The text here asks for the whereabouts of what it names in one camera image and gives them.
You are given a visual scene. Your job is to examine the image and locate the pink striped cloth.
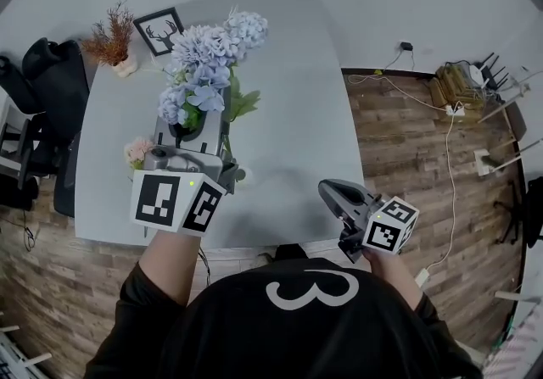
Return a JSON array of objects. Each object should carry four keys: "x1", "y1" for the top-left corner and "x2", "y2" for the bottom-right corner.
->
[{"x1": 482, "y1": 309, "x2": 543, "y2": 379}]

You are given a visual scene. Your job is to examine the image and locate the pink artificial flower bouquet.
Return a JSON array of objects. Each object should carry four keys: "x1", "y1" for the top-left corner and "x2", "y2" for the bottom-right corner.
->
[{"x1": 123, "y1": 137, "x2": 156, "y2": 171}]

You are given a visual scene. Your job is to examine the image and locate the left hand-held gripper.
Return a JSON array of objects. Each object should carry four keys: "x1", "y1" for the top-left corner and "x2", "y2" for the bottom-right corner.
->
[{"x1": 130, "y1": 87, "x2": 241, "y2": 239}]

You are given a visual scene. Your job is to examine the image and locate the white floor plate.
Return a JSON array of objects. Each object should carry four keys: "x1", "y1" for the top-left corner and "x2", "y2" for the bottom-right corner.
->
[{"x1": 473, "y1": 148, "x2": 494, "y2": 177}]

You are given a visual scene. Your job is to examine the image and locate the wooden stick frame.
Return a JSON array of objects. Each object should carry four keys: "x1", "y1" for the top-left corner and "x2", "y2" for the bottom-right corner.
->
[{"x1": 477, "y1": 79, "x2": 543, "y2": 176}]

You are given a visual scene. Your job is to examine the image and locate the dried orange plant in pot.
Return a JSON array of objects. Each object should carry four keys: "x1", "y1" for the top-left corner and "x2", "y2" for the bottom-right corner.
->
[{"x1": 80, "y1": 2, "x2": 138, "y2": 79}]

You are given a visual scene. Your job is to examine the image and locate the person's right forearm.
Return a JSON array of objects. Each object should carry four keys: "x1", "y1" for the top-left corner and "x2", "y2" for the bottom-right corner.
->
[{"x1": 364, "y1": 248, "x2": 426, "y2": 311}]

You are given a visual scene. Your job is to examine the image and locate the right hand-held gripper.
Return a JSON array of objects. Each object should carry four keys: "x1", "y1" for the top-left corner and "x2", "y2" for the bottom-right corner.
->
[{"x1": 318, "y1": 179, "x2": 421, "y2": 265}]

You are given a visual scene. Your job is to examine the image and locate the black framed deer picture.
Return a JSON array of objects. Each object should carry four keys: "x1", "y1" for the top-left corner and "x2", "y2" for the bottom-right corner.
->
[{"x1": 132, "y1": 7, "x2": 186, "y2": 58}]

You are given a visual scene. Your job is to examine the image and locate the black mesh office chair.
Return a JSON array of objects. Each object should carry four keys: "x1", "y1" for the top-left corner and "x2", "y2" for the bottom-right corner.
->
[
  {"x1": 0, "y1": 54, "x2": 40, "y2": 201},
  {"x1": 21, "y1": 37, "x2": 91, "y2": 218}
]

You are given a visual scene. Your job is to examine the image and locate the stack of cardboard boxes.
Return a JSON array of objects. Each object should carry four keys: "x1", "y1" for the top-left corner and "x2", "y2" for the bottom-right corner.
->
[{"x1": 428, "y1": 64, "x2": 485, "y2": 112}]

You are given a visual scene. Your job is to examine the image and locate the person's black shirt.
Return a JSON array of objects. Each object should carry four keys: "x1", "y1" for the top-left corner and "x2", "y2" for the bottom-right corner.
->
[{"x1": 83, "y1": 256, "x2": 484, "y2": 379}]

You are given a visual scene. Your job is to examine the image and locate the white round router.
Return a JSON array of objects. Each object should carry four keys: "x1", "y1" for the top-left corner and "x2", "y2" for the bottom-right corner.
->
[{"x1": 468, "y1": 65, "x2": 490, "y2": 88}]

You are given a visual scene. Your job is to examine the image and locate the long white cable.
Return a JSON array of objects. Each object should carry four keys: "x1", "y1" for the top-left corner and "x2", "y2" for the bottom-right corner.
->
[{"x1": 348, "y1": 73, "x2": 467, "y2": 286}]

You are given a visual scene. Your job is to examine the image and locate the black floor stand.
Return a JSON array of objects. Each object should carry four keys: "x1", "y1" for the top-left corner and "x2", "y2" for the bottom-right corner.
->
[{"x1": 493, "y1": 176, "x2": 543, "y2": 250}]

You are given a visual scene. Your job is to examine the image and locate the person's left forearm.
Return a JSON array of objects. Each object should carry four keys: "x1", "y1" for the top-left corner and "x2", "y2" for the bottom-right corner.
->
[{"x1": 139, "y1": 228, "x2": 203, "y2": 307}]

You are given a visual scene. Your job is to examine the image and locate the black router with antennas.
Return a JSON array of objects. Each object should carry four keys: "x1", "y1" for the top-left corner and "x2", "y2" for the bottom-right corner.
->
[{"x1": 479, "y1": 53, "x2": 511, "y2": 92}]

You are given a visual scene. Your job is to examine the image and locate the blue artificial flower bouquet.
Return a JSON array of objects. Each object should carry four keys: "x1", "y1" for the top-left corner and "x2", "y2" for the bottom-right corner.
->
[{"x1": 158, "y1": 10, "x2": 270, "y2": 160}]

